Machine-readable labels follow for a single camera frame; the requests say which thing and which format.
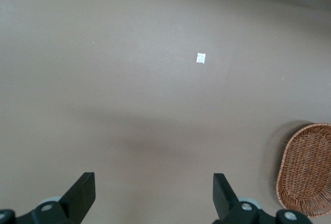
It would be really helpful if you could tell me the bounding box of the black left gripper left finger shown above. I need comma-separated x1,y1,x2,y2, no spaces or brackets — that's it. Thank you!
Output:
0,172,96,224

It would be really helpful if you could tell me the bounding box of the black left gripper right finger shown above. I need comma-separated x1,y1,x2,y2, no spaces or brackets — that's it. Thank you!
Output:
213,172,312,224

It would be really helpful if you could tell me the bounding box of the brown wicker basket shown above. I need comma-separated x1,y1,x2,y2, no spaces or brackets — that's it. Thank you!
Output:
276,123,331,218

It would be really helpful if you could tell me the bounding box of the brown table cloth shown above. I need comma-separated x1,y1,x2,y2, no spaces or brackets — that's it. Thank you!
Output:
0,0,331,224

